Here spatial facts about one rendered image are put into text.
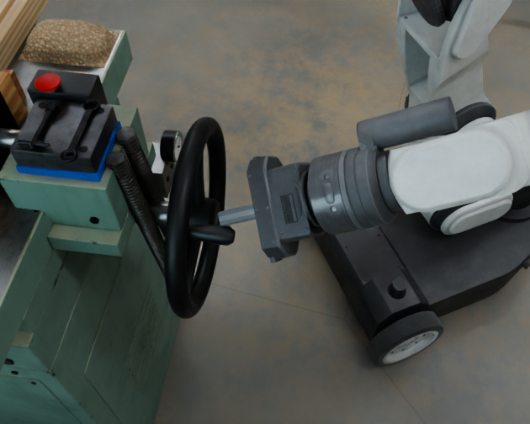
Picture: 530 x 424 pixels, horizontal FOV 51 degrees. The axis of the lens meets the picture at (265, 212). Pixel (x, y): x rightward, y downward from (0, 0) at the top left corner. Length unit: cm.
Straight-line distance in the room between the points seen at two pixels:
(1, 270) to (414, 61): 83
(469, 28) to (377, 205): 47
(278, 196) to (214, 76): 166
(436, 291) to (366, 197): 98
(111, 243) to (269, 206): 22
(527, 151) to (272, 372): 114
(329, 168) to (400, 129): 8
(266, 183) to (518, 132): 26
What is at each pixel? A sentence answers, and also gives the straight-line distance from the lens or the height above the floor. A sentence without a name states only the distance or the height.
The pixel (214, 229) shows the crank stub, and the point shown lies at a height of 91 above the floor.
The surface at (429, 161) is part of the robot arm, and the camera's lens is 53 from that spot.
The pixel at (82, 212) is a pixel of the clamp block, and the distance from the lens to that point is 73.
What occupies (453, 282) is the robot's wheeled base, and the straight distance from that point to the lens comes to 156.
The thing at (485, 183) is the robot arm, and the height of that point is 108.
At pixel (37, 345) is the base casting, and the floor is 78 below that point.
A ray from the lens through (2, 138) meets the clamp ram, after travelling 77.
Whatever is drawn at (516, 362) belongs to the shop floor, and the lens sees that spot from 171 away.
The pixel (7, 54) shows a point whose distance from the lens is 97.
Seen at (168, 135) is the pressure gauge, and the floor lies 69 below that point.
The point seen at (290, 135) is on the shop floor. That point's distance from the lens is 202.
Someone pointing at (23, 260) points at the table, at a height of 90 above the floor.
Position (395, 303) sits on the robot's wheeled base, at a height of 21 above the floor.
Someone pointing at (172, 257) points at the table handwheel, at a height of 89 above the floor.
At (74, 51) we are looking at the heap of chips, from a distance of 93.
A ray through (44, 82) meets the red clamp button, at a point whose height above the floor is 102.
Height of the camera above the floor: 147
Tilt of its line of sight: 55 degrees down
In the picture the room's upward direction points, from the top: straight up
